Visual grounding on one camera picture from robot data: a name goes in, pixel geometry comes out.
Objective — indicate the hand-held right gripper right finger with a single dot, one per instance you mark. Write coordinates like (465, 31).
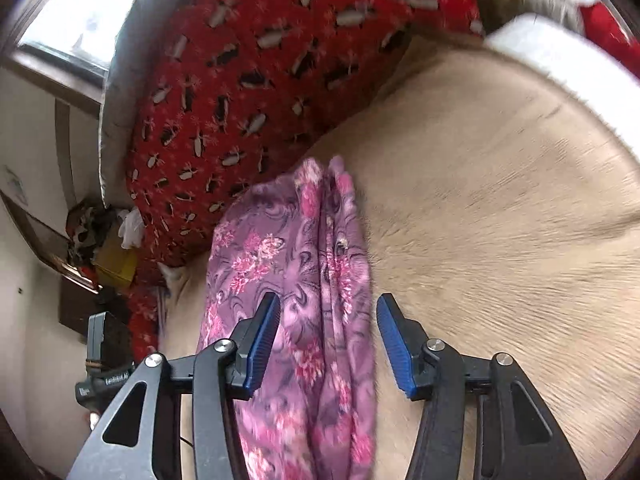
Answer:
(395, 345)

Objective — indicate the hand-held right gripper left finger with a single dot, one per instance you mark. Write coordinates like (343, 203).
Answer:
(262, 345)

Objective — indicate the white duvet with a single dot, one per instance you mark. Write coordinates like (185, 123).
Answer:
(550, 55)

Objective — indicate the grey white pillow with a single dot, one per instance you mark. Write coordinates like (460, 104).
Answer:
(117, 110)

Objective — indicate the window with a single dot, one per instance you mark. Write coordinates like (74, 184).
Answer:
(80, 5)

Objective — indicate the colourful clutter pile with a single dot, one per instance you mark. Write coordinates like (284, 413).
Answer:
(107, 245)

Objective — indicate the beige fleece blanket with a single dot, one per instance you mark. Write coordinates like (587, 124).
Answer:
(500, 210)

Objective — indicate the red penguin print blanket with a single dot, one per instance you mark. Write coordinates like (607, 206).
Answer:
(250, 85)

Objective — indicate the red star print cloth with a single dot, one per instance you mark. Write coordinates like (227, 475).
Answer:
(607, 30)

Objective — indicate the dark wooden shelf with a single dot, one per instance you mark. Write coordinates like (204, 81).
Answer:
(45, 250)

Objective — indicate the purple floral pants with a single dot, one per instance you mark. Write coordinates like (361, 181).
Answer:
(310, 270)

